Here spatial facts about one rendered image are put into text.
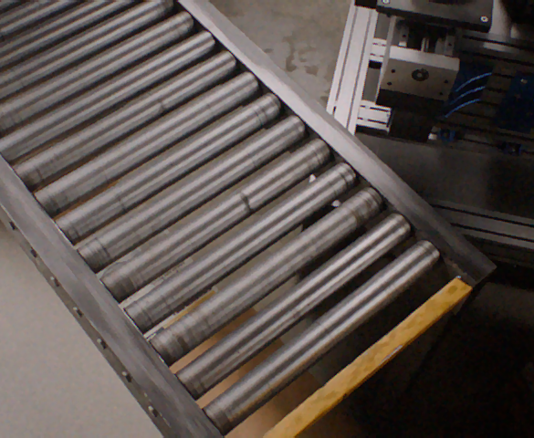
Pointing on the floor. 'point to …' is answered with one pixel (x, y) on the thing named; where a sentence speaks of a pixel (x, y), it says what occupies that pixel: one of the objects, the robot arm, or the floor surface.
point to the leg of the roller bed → (409, 370)
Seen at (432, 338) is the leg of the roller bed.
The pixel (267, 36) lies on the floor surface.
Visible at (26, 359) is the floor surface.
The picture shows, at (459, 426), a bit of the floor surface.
